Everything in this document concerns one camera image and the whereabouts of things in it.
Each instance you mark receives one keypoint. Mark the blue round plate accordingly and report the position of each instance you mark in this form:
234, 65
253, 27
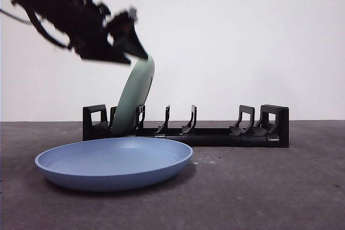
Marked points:
113, 165

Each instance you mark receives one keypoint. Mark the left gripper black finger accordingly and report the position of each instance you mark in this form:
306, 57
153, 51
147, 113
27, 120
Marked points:
107, 57
133, 42

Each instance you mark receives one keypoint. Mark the green round plate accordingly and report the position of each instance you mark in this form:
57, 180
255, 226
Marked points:
136, 90

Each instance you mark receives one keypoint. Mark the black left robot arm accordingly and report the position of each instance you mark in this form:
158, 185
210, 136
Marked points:
67, 20

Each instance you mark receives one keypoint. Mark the black plate rack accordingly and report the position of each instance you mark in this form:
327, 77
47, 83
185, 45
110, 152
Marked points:
215, 139

